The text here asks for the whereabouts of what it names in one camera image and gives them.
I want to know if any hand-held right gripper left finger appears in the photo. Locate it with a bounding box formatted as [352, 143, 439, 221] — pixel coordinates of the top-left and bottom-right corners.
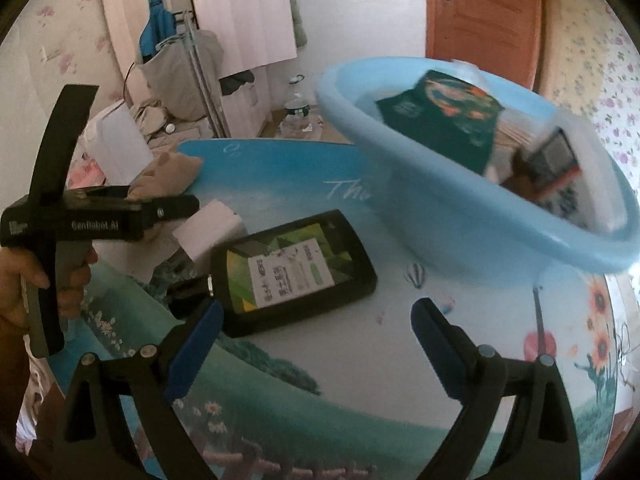
[52, 299, 225, 480]

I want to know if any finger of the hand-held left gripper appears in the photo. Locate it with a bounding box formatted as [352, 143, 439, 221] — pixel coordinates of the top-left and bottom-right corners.
[131, 194, 200, 233]

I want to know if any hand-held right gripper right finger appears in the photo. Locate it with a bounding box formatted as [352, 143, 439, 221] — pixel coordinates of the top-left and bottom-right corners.
[410, 297, 581, 480]

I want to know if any beige plush bear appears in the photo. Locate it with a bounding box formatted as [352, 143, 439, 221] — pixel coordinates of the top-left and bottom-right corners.
[125, 152, 205, 236]

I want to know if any black case with green label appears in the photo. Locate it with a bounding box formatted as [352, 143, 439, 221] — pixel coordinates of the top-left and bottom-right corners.
[210, 209, 378, 338]

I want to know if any light blue plastic basin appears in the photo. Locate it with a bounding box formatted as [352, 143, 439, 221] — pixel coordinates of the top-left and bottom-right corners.
[316, 57, 640, 273]

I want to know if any dark green printed packet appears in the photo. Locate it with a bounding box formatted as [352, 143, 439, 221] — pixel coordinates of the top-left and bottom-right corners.
[375, 71, 505, 177]

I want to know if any blue printed desktop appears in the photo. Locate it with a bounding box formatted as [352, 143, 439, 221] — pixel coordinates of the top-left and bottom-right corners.
[60, 137, 626, 480]

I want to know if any person's left hand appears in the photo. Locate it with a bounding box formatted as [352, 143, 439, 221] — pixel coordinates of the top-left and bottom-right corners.
[0, 247, 98, 333]

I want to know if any white square box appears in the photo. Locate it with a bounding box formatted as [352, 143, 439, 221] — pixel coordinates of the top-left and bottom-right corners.
[172, 199, 241, 263]

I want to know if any pink cloth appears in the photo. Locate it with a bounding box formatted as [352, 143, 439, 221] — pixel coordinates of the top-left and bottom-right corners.
[67, 152, 108, 191]

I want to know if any small black clip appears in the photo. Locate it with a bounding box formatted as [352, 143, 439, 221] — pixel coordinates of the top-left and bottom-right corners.
[167, 272, 217, 313]

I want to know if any white kettle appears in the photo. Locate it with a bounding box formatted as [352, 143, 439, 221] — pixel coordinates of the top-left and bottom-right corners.
[82, 100, 153, 186]

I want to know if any white cabinet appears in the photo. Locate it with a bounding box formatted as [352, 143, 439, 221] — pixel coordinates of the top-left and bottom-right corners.
[220, 67, 275, 140]

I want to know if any grey fabric bag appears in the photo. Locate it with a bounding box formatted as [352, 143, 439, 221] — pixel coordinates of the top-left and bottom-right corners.
[137, 30, 223, 121]

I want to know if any glass jar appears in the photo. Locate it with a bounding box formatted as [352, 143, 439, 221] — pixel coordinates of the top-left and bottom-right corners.
[284, 77, 310, 116]

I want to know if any blue hanging bag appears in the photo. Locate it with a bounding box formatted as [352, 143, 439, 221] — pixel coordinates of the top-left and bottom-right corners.
[139, 0, 173, 58]

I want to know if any white corrugated board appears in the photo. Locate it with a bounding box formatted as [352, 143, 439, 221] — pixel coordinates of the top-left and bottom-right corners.
[187, 0, 298, 78]

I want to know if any clear plastic bag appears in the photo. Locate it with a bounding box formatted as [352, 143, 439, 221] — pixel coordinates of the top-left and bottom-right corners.
[452, 59, 623, 233]

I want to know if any brown wooden door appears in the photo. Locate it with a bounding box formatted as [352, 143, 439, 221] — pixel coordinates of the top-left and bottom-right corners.
[425, 0, 543, 92]

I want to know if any metal rack frame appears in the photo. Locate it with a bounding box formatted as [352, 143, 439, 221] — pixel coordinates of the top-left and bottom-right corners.
[172, 10, 233, 138]

